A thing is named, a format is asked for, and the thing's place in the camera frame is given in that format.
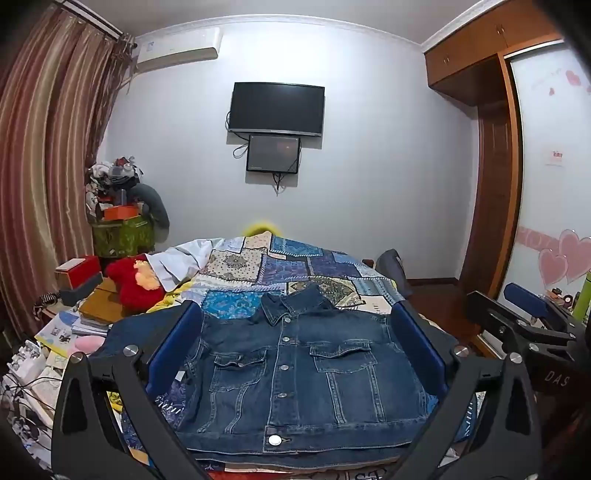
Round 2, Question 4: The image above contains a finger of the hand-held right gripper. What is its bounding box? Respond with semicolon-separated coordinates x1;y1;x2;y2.
465;291;555;357
503;282;578;335

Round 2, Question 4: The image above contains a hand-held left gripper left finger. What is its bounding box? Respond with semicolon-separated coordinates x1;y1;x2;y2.
51;300;218;480

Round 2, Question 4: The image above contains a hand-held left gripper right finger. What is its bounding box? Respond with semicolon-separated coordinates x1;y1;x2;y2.
390;300;543;480

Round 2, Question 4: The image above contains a blue denim jacket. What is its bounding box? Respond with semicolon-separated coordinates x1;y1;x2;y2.
90;282;462;457

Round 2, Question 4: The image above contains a yellow cloth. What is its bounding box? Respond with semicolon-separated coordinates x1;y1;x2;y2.
148;277;200;319

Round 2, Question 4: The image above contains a dark garment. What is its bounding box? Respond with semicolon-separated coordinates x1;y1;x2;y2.
375;249;414;301

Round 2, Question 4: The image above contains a red plush toy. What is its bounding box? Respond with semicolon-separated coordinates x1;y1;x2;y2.
105;254;166;311

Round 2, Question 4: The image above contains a white cloth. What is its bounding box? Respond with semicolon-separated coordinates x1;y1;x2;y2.
147;237;241;282

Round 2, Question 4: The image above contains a brown cardboard box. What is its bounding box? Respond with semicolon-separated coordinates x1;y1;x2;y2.
78;277;130;324

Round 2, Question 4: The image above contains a pink soft item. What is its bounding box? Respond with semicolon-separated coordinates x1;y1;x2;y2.
74;336;108;358

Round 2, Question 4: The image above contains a black device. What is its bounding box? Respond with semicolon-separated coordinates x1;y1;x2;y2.
62;272;105;305

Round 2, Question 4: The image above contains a stack of books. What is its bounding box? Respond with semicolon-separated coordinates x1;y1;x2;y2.
34;309;114;365

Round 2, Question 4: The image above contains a green patterned box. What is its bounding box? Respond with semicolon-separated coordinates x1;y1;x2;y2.
91;217;155;258

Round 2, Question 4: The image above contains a red box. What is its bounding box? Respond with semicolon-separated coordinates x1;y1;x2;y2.
54;255;102;289

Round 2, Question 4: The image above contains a blue patchwork blanket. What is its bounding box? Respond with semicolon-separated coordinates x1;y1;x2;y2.
106;233;485;480

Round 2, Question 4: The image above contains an orange box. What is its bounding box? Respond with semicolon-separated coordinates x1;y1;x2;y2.
104;204;140;221

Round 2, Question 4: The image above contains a pile of clutter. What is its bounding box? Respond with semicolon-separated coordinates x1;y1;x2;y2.
84;157;146;217

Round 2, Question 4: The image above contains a brown striped curtain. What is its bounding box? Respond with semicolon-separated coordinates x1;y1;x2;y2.
0;4;134;337

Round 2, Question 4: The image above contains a wooden wardrobe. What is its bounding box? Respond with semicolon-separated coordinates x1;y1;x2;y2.
424;0;591;305

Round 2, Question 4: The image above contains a white air conditioner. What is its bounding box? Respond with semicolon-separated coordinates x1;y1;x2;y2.
131;27;223;73

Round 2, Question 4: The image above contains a tangle of cables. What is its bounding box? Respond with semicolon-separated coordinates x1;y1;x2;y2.
0;342;61;462

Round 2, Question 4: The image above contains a small black wall monitor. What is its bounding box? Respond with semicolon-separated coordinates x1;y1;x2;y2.
246;134;302;174

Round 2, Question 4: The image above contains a black wall television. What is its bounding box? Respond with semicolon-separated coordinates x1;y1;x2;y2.
228;82;326;138

